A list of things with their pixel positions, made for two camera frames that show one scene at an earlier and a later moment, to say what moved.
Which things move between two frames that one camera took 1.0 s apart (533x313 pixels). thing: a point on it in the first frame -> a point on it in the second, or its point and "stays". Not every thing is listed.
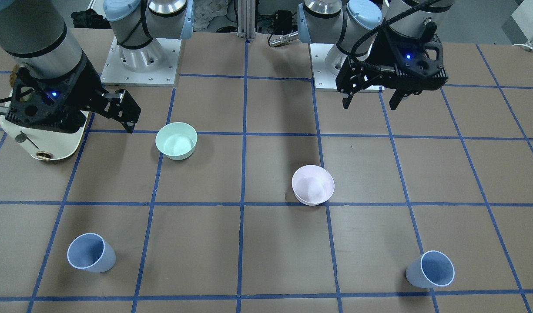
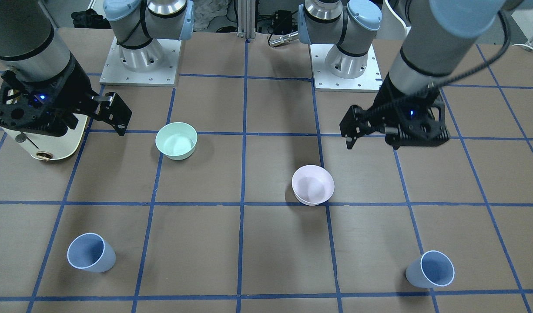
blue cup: (431, 269) stays
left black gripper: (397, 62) -> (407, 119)
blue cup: (89, 251) stays
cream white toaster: (42, 144) stays
